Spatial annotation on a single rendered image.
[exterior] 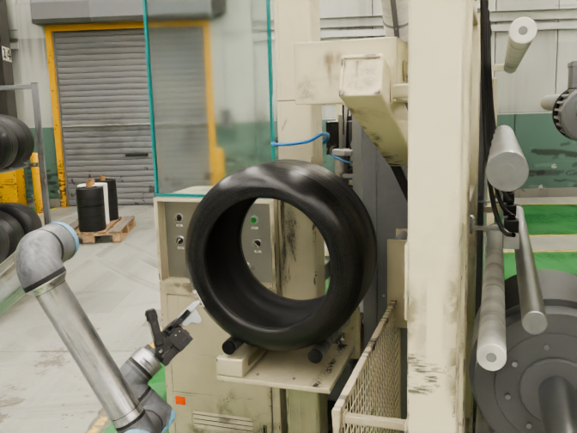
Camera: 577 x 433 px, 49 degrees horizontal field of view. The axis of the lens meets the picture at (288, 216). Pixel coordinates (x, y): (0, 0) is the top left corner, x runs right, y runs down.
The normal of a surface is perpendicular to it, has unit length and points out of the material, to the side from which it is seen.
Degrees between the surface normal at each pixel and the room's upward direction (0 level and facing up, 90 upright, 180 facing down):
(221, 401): 90
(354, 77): 72
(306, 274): 90
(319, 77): 90
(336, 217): 66
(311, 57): 90
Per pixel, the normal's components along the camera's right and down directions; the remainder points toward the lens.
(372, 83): -0.30, -0.14
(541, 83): -0.06, 0.18
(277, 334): -0.27, 0.35
